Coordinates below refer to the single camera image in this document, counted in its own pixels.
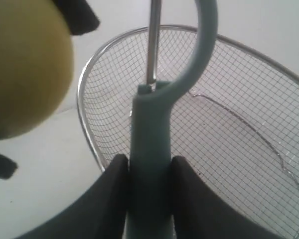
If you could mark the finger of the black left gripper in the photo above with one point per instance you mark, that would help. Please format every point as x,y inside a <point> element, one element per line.
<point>7,167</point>
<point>78,15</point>

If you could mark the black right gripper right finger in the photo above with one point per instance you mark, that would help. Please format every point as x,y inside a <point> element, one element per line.
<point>199,213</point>

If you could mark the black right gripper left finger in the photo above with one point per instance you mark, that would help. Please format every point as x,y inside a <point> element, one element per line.
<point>100,213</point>

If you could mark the teal handled vegetable peeler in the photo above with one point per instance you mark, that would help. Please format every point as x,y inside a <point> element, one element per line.
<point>149,213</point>

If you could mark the yellow lemon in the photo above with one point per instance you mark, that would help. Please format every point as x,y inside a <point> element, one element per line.
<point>36,64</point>

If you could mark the oval metal wire mesh basket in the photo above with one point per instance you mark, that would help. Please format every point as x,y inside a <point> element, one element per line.
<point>238,126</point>

